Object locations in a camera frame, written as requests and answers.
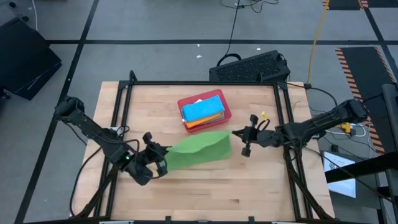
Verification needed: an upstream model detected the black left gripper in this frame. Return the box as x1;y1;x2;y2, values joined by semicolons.
136;132;170;178

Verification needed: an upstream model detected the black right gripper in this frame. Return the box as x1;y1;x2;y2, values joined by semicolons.
231;114;259;157

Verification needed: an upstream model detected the bright green microfiber towel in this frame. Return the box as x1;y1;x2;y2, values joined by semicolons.
164;129;233;171

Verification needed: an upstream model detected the orange microfiber towel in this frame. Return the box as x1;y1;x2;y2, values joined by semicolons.
184;112;223;129

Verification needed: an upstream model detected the blue microfiber towel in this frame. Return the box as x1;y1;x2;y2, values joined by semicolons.
181;95;226;123

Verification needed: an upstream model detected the red plastic tray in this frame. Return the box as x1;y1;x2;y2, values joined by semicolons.
177;88;233;134

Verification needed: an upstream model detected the black perforated computer case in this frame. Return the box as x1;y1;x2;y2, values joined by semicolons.
208;49;292;83

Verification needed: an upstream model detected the white paper sheet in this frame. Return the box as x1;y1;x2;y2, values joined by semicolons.
323;151;357;199

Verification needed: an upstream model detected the black metal beam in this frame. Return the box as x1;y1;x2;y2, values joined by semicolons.
325;151;398;184

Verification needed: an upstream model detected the hazard-striped black floor mat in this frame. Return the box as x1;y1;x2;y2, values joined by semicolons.
335;46;398;156
322;0;371;11

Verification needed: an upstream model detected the black floor crate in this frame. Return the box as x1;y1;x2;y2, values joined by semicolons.
0;17;63;101

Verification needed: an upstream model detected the black aluminium table frame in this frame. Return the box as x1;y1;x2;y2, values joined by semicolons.
70;70;336;224

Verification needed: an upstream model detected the black floor cable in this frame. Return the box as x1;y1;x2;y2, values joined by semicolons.
228;0;243;57

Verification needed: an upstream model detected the yellow hanging cable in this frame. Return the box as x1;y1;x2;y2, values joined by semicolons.
306;0;330;90

